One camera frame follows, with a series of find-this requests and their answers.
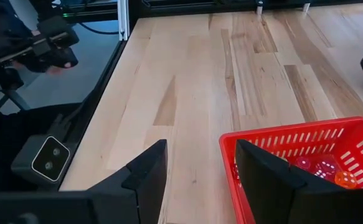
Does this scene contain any silver aluminium bracket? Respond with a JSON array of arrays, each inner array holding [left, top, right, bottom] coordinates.
[[117, 0, 131, 42]]

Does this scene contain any black cable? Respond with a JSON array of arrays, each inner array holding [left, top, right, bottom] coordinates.
[[78, 21, 120, 35]]

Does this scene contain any red plastic slotted basket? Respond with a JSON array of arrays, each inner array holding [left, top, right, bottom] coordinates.
[[219, 116, 363, 224]]

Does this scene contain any person's hand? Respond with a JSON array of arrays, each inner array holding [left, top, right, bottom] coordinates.
[[45, 60, 73, 75]]

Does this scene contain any grey two-lens camera box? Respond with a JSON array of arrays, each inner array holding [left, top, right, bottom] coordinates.
[[11, 134, 72, 189]]

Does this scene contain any grey metal leg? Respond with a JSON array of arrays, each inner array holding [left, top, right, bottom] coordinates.
[[0, 89, 31, 111]]

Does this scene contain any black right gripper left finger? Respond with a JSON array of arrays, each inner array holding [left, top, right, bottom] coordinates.
[[87, 139, 169, 224]]

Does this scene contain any pink translucent die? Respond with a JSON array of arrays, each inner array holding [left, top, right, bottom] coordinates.
[[295, 156, 311, 170]]

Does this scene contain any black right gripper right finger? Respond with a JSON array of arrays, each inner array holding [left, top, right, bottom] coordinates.
[[235, 139, 344, 224]]

